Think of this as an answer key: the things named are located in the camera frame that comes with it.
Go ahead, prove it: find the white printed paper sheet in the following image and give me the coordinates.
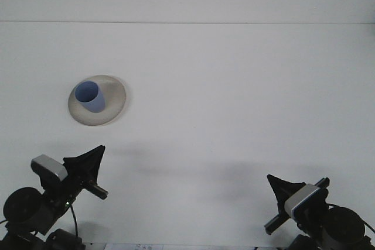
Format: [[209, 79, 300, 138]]
[[104, 243, 155, 250]]

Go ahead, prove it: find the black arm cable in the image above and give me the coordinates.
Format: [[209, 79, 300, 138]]
[[69, 203, 79, 238], [326, 202, 375, 233]]

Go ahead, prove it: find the pale round plate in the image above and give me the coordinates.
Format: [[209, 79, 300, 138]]
[[67, 74, 128, 128]]

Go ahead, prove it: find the pale blue cup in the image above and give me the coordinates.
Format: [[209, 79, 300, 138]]
[[73, 80, 106, 114]]

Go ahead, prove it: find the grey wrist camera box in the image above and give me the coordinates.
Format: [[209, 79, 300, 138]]
[[284, 183, 321, 218], [30, 153, 70, 183]]

